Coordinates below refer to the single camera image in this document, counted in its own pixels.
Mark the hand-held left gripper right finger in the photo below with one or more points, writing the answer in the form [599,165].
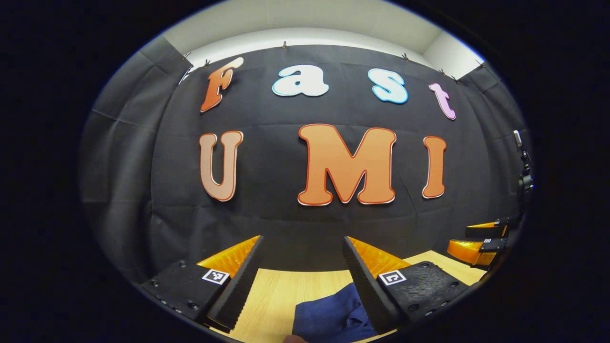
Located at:
[367,290]

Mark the blue jeans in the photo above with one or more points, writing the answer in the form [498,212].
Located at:
[329,314]

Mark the black equipment stand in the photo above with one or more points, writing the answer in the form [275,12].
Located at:
[525,181]

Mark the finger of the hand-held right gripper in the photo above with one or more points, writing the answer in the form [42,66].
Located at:
[483,231]
[469,250]

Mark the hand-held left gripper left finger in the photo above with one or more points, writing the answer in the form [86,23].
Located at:
[240,286]

